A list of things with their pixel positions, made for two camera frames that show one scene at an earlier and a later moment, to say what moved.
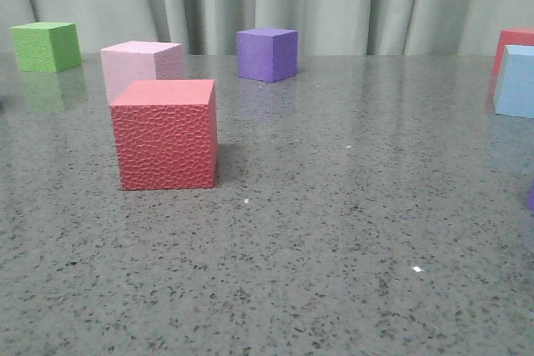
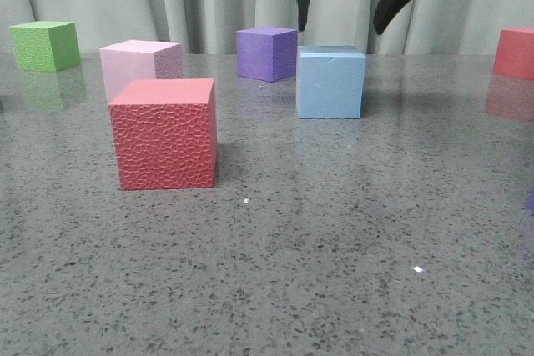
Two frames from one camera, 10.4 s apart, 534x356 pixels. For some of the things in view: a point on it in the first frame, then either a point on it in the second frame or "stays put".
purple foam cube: (265, 54) stays put
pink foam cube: (139, 61) stays put
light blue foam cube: (514, 94) to (330, 81)
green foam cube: (47, 47) stays put
